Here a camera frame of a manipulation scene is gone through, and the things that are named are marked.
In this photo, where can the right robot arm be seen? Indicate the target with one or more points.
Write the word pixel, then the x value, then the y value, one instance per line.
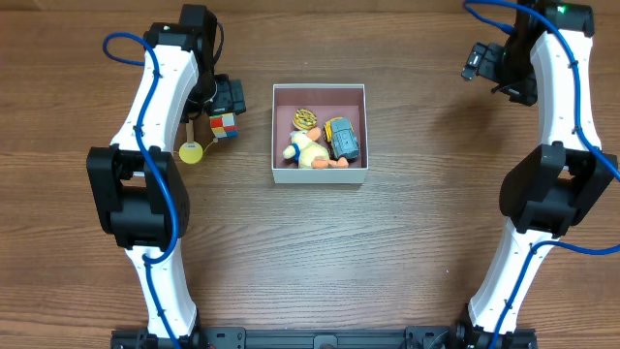
pixel 544 62

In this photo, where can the colourful two-by-two puzzle cube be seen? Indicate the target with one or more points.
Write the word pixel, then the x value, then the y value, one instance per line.
pixel 224 126

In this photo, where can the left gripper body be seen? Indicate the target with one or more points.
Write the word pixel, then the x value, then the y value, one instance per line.
pixel 227 104

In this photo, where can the white box with maroon interior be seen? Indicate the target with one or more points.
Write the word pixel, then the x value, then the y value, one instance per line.
pixel 326 101

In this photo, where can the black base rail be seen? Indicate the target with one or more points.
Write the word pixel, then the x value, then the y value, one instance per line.
pixel 410 338

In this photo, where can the plush duck toy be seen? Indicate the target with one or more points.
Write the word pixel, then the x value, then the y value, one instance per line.
pixel 309 154

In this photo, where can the yellow wooden rattle drum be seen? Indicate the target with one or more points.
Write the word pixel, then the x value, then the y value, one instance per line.
pixel 191 152

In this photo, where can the round golden cookie toy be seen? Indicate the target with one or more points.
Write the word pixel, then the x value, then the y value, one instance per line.
pixel 304 119

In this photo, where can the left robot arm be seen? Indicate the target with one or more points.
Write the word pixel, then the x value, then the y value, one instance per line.
pixel 138 191

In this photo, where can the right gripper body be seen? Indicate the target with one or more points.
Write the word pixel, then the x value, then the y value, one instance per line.
pixel 497 73

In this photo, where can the yellow and grey toy truck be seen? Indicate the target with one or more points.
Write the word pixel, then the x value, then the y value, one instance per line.
pixel 341 138

